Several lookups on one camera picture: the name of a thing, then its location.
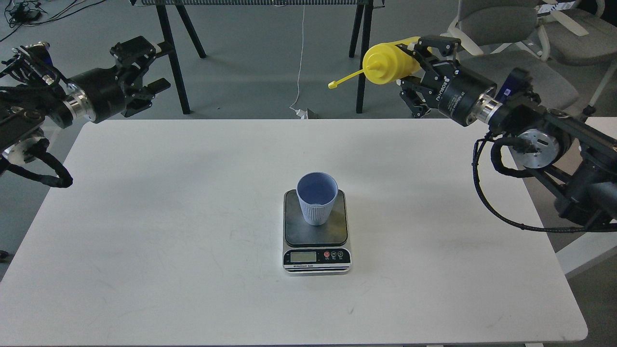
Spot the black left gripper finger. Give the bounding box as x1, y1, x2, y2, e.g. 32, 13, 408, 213
110, 36, 174, 80
123, 79, 171, 117

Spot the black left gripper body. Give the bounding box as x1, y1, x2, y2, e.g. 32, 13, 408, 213
65, 67, 130, 123

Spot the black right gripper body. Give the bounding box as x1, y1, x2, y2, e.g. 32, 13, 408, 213
419, 58, 496, 127

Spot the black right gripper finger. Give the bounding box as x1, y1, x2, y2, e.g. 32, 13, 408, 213
396, 35, 461, 73
396, 77, 430, 119

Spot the yellow squeeze bottle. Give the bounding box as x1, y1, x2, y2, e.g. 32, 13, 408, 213
328, 37, 421, 89

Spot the blue plastic cup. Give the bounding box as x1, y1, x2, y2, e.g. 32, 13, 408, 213
296, 172, 338, 226

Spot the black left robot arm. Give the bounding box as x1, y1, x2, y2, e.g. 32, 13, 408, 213
0, 37, 174, 187

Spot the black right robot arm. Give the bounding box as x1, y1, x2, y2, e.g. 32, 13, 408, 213
395, 36, 616, 233

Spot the digital kitchen scale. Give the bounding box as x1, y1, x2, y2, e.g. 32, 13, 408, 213
282, 189, 352, 275

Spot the grey office chair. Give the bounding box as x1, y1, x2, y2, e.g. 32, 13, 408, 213
537, 0, 617, 118
436, 0, 577, 135

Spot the black metal table frame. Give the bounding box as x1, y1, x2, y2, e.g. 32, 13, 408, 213
129, 0, 384, 115

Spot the black cable bundle on floor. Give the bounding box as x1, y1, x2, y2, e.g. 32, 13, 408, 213
0, 0, 109, 44

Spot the white hanging cable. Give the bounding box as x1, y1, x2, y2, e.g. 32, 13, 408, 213
289, 5, 309, 119

